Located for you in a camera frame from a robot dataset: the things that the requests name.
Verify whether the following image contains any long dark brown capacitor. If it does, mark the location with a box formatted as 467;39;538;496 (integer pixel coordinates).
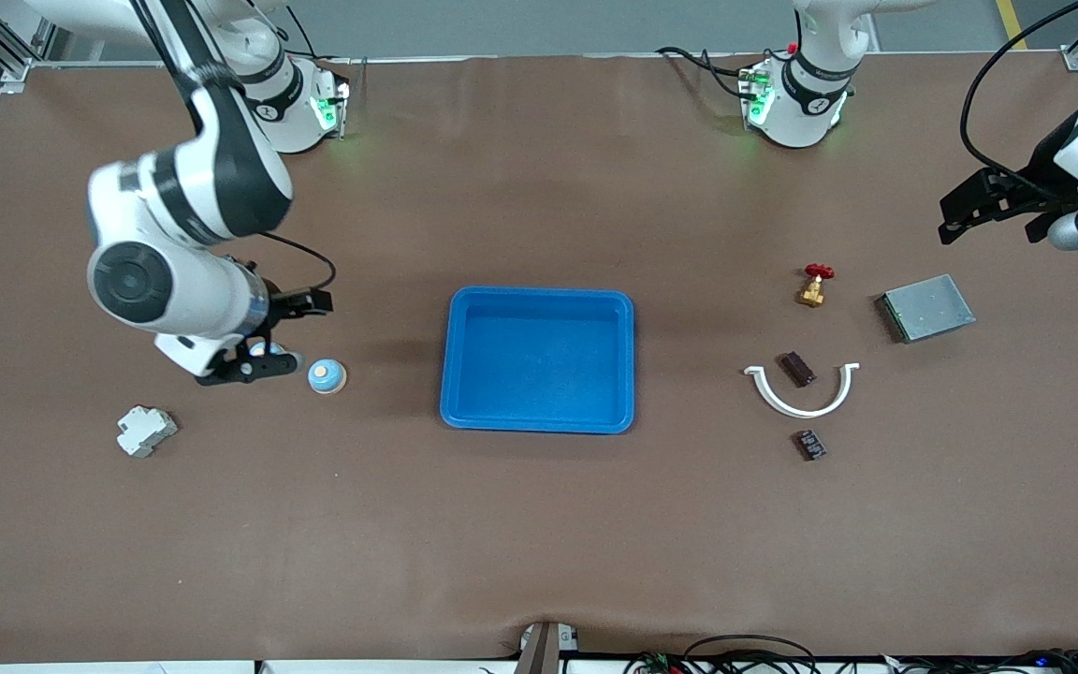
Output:
779;351;820;388

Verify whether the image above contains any white circuit breaker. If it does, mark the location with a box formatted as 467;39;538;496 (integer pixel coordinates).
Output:
116;404;179;459

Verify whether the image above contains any grey metal box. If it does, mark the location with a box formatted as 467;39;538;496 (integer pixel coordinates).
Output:
876;274;977;344

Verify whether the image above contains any base connector box green light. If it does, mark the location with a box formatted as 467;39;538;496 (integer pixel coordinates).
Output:
738;61;776;127
310;80;353;141

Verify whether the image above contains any blue plastic tray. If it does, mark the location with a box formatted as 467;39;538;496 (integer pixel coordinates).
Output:
439;286;635;435

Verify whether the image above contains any brown table mat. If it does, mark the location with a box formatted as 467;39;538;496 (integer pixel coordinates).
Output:
0;51;1078;664

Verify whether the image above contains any brass valve red handle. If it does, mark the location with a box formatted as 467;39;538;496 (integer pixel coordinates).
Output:
795;263;836;309

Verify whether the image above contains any white half-ring pipe clamp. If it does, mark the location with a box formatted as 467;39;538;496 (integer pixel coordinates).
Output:
744;362;861;419

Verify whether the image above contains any black arm base cable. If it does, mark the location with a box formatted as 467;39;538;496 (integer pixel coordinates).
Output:
656;45;755;99

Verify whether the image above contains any grey metal bracket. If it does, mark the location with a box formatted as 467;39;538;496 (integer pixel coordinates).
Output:
513;621;582;674

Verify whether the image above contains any black cable bundle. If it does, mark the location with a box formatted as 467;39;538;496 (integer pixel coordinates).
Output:
876;648;1078;674

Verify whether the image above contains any black cable loop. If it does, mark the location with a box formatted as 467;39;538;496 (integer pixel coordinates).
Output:
684;634;818;674

